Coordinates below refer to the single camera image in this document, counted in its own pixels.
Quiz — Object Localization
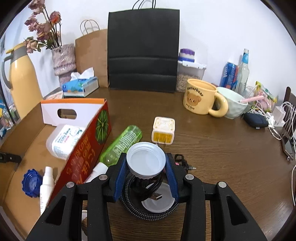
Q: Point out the purple white round tub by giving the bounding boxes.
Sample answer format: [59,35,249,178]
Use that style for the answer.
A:
[179,48,195,63]

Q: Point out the clear glass bottle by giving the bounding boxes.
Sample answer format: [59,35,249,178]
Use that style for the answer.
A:
[235,49,250,94]

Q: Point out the pink plush toy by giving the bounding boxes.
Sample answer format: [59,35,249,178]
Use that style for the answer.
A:
[254,97,274,113]

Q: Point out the brown paper bag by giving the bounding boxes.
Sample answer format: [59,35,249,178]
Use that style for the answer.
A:
[75,20,109,88]

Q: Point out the white ridged cap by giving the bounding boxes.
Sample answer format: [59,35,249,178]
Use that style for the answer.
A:
[141,183,174,212]

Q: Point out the orange red cardboard box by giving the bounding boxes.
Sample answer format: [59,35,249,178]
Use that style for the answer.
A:
[0,98,112,223]

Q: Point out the pink spoon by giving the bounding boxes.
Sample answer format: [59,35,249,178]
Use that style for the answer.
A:
[239,95,264,103]

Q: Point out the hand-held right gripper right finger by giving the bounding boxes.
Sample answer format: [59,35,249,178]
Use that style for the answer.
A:
[165,152,269,241]

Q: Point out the black paper bag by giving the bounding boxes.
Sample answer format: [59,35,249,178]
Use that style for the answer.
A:
[107,0,180,93]

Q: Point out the colourful clutter pile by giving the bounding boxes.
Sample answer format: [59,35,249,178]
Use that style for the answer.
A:
[0,97,14,137]

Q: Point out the dark wooden chair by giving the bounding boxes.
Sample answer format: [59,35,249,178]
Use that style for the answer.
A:
[280,87,296,160]

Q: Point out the pale green bowl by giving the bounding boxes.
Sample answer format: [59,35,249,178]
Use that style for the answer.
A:
[216,87,249,120]

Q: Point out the pink speckled vase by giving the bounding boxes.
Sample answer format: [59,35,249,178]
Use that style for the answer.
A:
[51,44,77,85]

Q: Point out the white cable tangle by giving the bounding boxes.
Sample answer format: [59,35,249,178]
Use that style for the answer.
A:
[252,102,296,207]

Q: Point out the clear grain storage container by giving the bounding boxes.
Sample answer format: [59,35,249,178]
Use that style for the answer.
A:
[176,61,207,92]

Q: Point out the green bottle with white cap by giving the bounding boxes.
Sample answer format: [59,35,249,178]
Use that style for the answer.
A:
[84,125,142,183]

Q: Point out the dried pink flowers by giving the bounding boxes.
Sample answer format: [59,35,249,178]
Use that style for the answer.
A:
[24,0,62,54]

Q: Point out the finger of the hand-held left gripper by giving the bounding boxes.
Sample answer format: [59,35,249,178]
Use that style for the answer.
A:
[0,152,22,164]

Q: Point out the blue notched cap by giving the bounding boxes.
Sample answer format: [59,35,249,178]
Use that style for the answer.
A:
[22,169,43,198]

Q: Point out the blue tissue box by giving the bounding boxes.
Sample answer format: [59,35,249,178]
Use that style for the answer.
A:
[61,67,99,98]

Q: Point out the white power strip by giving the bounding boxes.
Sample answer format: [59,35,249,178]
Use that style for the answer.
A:
[268,116,285,127]

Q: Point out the black braided cable coil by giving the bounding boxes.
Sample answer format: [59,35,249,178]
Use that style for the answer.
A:
[120,154,197,219]

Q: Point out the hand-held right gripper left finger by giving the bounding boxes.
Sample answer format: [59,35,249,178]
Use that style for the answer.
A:
[25,153,127,241]

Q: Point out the yellow green snack packet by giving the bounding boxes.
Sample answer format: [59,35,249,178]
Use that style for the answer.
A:
[255,81,277,103]

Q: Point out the black zip pouch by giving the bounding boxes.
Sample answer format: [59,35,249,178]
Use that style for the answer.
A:
[243,112,270,129]

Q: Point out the white spray bottle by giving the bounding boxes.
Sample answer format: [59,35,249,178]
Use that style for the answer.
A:
[39,166,54,216]

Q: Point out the cream yellow charger plug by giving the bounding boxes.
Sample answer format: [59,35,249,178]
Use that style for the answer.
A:
[151,116,175,146]

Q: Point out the white power adapter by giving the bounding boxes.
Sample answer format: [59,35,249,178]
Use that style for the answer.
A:
[273,105,287,122]

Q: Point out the yellow bear mug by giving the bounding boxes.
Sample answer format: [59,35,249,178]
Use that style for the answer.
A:
[183,79,229,117]

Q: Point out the white round jar lid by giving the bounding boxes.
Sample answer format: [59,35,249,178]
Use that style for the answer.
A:
[126,142,166,180]

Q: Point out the blue drink can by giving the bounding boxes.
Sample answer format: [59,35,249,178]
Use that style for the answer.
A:
[220,61,238,92]

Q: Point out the yellow thermos jug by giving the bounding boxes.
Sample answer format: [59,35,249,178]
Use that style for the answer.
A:
[1,42,43,120]

